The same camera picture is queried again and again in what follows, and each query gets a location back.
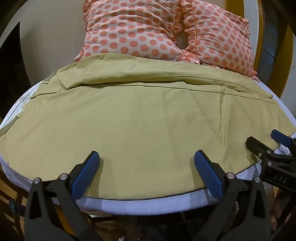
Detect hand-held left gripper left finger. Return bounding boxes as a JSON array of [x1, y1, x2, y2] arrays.
[[23, 151, 102, 241]]

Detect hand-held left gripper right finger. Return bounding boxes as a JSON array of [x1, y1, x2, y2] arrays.
[[194, 150, 272, 241]]

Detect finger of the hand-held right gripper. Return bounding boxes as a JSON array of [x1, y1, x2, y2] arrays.
[[271, 129, 296, 149], [245, 136, 276, 161]]

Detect olive green pants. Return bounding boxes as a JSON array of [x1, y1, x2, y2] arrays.
[[0, 53, 296, 201]]

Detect person's right hand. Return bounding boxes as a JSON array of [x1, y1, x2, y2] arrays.
[[270, 187, 286, 233]]

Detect white bed mattress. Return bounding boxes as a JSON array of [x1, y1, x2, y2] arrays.
[[0, 76, 296, 216]]

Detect small polka dot pillow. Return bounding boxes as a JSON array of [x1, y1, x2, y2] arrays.
[[178, 0, 258, 81]]

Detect dark wooden door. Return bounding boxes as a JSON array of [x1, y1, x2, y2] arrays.
[[0, 22, 31, 119]]

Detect large polka dot pillow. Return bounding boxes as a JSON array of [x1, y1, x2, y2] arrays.
[[74, 0, 188, 62]]

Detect wooden bed frame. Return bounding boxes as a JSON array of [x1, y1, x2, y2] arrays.
[[0, 166, 102, 241]]

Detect yellow wooden door frame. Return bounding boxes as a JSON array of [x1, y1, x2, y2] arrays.
[[225, 0, 295, 99]]

